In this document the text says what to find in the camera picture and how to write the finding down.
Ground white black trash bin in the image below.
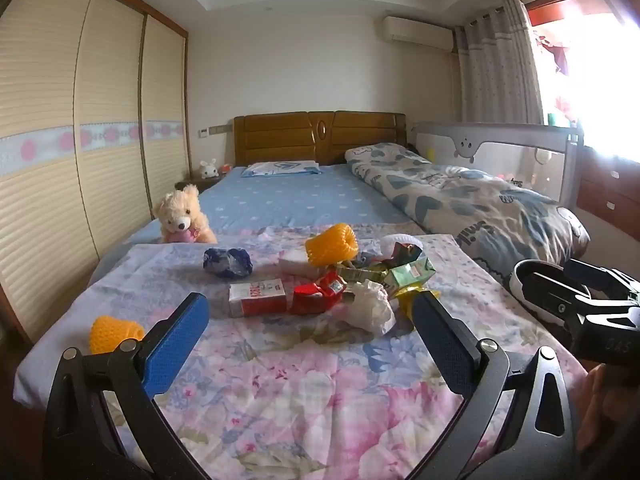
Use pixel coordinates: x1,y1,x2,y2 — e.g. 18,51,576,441
509,259,591,326

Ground white tissue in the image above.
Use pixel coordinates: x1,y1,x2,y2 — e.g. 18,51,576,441
345,280,396,336

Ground wooden headboard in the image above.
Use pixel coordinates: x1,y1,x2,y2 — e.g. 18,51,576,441
234,111,407,167

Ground person's right hand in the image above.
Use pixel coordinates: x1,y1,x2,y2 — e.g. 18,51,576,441
576,362,640,453

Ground large yellow foam fruit net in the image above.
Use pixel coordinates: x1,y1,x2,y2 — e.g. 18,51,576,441
305,223,359,266

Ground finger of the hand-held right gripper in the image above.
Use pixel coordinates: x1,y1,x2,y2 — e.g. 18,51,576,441
565,259,640,306
524,269,601,328

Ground beige teddy bear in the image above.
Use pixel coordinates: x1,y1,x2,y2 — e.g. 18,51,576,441
152,184,218,245

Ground small yellow foam fruit net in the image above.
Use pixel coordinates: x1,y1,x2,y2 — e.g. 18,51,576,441
90,316,146,356

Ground pink floral sheet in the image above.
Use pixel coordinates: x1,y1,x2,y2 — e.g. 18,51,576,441
12,222,588,480

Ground grey dotted curtain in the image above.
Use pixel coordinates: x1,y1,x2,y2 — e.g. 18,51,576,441
454,0,545,126

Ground grey bed guard rail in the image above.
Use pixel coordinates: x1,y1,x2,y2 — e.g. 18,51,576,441
412,121,585,206

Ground blue white pillow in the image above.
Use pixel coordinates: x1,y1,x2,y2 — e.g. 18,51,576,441
241,161,323,178

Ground grey quilt with blue hearts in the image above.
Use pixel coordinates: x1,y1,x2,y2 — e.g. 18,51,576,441
345,142,591,286

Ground green spouted drink pouch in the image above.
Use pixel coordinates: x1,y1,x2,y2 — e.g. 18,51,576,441
327,260,396,286

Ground wooden nightstand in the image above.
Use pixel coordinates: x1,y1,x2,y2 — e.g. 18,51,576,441
175,172,226,193

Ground green drink carton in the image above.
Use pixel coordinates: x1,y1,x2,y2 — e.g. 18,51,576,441
385,255,436,293

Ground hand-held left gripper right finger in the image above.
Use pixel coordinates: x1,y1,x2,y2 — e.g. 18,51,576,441
405,290,576,480

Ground white air conditioner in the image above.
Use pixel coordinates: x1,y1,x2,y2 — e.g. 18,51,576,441
383,16,455,52

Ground yellow wrapper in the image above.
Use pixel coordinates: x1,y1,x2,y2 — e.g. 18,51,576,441
395,287,442,312

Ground red white carton box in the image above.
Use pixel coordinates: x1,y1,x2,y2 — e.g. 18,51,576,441
229,280,288,317

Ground blue dotted bed sheet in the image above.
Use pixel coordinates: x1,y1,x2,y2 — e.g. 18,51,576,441
90,162,426,286

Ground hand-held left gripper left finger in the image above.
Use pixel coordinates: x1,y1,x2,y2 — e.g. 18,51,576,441
42,292,211,480

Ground red-brown drawer cabinet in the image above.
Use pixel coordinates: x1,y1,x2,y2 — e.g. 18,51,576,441
575,147,640,233

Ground bright window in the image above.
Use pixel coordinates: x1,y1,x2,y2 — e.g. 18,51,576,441
520,0,640,161

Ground cream slatted sliding wardrobe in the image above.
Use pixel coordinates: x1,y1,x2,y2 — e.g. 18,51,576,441
0,0,191,346

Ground red snack bag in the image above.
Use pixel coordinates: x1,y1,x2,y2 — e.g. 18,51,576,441
291,272,347,315

